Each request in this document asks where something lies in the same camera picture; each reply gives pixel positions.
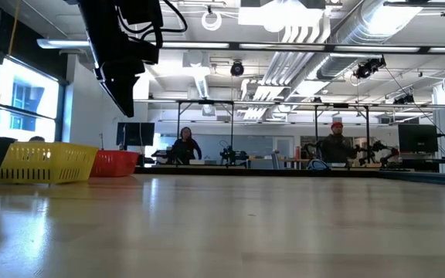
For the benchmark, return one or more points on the person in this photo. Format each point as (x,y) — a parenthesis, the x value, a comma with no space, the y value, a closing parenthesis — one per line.
(185,148)
(36,139)
(336,148)

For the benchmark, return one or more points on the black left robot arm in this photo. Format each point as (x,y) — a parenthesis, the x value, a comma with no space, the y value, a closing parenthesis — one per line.
(106,23)

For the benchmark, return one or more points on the red plastic basket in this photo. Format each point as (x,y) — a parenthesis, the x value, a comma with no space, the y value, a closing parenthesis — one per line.
(114,164)

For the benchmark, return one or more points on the black ceiling camera cluster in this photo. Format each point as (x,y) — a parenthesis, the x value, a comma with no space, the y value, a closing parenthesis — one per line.
(404,99)
(367,68)

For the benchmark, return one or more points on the silver ventilation duct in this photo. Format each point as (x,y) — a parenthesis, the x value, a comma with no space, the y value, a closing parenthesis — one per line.
(361,34)

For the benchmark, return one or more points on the black table frame rail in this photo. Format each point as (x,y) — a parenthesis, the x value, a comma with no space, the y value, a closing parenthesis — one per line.
(361,171)

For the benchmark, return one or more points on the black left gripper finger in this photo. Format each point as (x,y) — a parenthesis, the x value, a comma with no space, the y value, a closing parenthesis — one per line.
(124,92)

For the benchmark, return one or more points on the yellow plastic basket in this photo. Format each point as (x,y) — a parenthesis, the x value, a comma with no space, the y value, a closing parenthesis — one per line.
(45,162)

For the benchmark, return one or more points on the white and black ball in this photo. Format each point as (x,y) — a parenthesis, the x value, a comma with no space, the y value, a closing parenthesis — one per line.
(318,165)

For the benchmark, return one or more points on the long ceiling light bar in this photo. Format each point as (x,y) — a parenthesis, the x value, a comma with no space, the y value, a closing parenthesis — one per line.
(284,46)

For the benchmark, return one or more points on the black metal station frame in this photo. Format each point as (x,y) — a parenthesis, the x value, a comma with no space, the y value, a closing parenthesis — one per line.
(178,131)
(367,131)

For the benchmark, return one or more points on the large window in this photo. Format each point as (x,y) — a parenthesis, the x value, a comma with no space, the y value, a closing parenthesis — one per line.
(25,104)

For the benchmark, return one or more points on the red bottle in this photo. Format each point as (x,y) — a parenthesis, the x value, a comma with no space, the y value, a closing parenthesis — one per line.
(297,152)

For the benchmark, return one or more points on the black computer monitor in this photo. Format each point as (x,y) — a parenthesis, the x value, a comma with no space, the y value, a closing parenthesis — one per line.
(417,138)
(135,134)

